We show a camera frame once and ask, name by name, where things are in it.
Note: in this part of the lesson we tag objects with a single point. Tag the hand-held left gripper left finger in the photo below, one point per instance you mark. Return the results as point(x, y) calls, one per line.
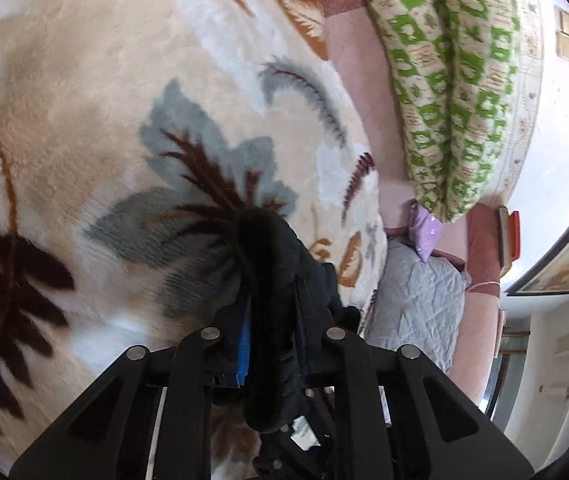
point(244, 355)

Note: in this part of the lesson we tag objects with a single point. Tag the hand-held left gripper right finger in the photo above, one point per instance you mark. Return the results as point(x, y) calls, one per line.
point(337, 355)

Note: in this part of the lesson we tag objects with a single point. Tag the black pants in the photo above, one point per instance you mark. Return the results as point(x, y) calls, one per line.
point(269, 270)

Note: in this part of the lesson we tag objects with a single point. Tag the grey quilt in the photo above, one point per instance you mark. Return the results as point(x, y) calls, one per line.
point(414, 300)

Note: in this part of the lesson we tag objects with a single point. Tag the purple pillow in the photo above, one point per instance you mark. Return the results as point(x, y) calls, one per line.
point(427, 232)

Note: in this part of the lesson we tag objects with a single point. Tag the orange book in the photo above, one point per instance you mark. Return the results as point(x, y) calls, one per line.
point(510, 240)

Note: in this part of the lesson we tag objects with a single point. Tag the dark framed picture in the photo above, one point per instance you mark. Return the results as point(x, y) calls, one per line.
point(564, 265)

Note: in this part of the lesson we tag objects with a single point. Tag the pink bed sheet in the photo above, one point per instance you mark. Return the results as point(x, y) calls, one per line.
point(364, 85)

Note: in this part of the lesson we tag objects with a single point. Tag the leaf print plush blanket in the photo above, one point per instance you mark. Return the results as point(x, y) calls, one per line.
point(114, 110)

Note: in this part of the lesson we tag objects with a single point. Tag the green white patterned pillow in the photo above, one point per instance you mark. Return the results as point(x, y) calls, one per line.
point(454, 85)

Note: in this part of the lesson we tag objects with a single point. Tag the yellow wall frame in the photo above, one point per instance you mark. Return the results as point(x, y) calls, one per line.
point(564, 34)

